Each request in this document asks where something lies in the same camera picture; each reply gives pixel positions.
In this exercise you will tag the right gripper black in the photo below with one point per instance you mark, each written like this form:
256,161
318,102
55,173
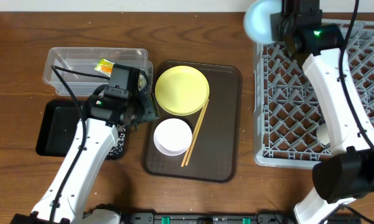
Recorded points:
278,29

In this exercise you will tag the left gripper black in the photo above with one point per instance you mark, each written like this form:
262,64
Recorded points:
148,107

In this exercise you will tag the blue bowl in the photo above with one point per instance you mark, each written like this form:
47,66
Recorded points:
257,20

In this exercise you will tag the white bowl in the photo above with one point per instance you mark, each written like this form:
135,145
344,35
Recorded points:
172,137

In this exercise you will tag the green snack wrapper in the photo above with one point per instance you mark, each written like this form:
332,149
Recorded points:
105,67

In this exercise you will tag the small white green cup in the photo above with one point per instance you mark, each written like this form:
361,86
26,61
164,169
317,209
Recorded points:
323,134

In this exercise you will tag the rice grains pile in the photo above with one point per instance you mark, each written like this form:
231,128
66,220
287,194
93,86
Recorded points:
117,151

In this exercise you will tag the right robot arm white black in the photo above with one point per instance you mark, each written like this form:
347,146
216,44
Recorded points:
349,173

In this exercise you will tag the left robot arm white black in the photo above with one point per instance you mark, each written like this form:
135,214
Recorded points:
97,133

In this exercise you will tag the grey dishwasher rack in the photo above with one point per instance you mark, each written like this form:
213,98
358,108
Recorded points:
287,113

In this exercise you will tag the yellow plate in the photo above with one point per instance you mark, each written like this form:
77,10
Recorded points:
182,90

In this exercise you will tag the clear plastic bin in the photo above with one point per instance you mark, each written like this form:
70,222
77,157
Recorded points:
77,66

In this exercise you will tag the black tray bin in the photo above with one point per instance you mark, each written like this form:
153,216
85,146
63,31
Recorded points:
59,125

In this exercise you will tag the brown serving tray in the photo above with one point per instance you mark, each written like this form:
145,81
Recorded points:
213,158

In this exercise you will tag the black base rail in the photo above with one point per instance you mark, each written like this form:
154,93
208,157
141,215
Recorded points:
150,217

